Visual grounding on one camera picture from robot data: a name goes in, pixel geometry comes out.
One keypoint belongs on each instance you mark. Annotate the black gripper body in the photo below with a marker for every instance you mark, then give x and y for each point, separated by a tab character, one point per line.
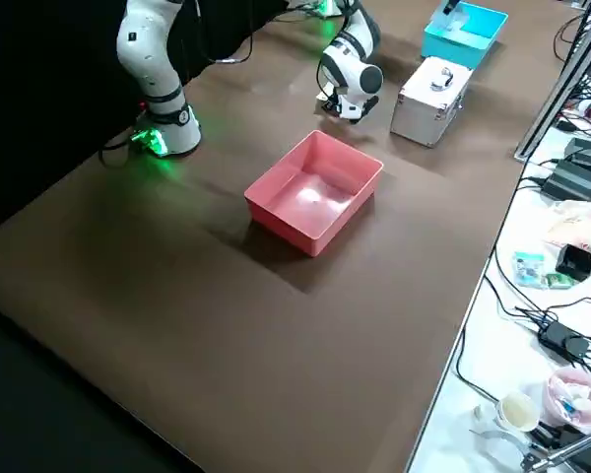
332	103

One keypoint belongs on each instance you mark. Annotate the used blue face mask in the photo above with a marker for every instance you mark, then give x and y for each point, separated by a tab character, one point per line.
457	20

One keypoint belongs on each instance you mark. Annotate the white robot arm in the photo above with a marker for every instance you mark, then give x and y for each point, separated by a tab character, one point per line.
148	64

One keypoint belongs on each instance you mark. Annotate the blue plastic box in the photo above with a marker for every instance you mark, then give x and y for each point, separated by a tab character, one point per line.
468	47

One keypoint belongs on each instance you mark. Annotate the pink plastic box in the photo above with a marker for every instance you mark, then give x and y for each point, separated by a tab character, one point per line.
315	192

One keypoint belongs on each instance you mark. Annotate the small black box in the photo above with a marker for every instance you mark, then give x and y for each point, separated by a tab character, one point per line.
576	263

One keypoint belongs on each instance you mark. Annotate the silver aluminium case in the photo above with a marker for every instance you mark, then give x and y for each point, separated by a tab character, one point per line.
423	111

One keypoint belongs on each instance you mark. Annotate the whitish plastic bag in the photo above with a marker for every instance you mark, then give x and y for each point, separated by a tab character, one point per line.
578	222

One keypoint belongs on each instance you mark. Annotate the teal printed packet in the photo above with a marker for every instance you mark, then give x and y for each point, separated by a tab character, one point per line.
528	268

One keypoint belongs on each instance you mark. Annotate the small green packet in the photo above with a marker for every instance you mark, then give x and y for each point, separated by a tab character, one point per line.
557	281

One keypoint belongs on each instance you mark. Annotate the white side table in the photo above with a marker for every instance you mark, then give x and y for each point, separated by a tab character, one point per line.
497	345

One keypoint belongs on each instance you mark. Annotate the black backdrop cloth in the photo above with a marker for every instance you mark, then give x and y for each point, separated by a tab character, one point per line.
29	98

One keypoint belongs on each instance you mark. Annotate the black adapter hub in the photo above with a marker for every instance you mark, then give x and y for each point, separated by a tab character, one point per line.
564	340

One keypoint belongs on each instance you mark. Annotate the pink waste cup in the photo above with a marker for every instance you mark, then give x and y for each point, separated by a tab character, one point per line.
573	401

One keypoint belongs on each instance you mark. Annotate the silver metal rod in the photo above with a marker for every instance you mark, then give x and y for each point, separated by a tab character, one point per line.
571	448

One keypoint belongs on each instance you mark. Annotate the aluminium frame post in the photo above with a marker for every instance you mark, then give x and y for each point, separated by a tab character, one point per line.
556	88

